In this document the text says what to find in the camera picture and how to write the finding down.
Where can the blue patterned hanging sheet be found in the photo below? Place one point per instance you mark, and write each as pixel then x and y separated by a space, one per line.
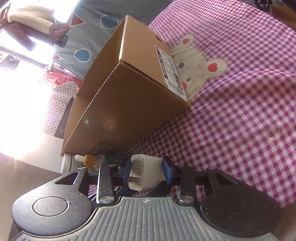
pixel 93 22

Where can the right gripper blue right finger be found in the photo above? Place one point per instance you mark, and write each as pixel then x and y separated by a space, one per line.
pixel 184 177

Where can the green dropper bottle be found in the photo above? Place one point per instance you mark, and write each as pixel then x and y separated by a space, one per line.
pixel 93 163

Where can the polka dot cloth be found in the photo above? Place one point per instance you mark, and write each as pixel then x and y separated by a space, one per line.
pixel 59 98

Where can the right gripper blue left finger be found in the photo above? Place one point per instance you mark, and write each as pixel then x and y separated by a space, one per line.
pixel 109 177

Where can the brown cardboard box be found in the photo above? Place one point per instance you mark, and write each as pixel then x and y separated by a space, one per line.
pixel 131 88

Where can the white wall charger plug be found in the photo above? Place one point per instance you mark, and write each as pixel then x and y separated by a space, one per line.
pixel 146 172

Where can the white vitamin bottle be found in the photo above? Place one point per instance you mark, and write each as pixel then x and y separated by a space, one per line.
pixel 68 163

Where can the pink hanging clothes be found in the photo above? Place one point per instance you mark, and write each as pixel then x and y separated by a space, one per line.
pixel 55 79

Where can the white fleece jacket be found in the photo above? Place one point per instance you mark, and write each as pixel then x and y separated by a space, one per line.
pixel 36 17

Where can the purple checkered tablecloth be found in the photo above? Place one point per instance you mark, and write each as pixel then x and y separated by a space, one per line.
pixel 243 121

